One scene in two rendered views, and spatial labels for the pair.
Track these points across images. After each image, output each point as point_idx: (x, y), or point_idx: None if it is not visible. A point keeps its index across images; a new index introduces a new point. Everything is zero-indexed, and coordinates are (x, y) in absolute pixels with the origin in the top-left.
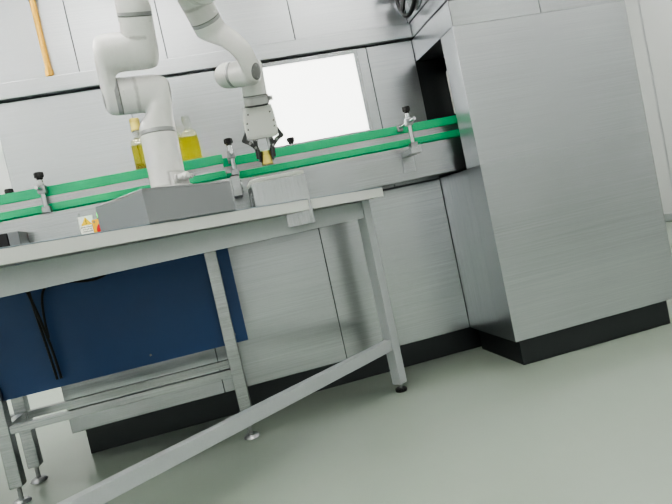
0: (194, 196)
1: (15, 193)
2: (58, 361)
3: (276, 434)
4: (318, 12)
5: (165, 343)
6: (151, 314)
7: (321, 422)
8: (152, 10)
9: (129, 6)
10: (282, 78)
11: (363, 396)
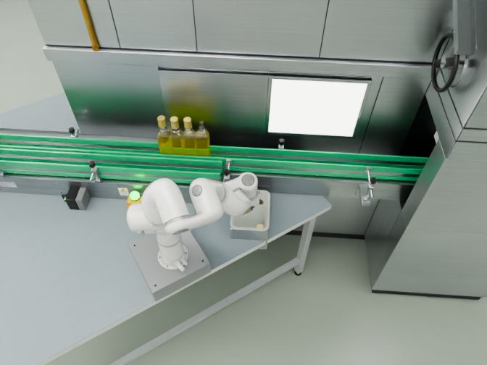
0: (185, 279)
1: (77, 166)
2: None
3: (220, 279)
4: (352, 38)
5: None
6: None
7: (245, 282)
8: (189, 8)
9: (153, 222)
10: (293, 89)
11: (276, 263)
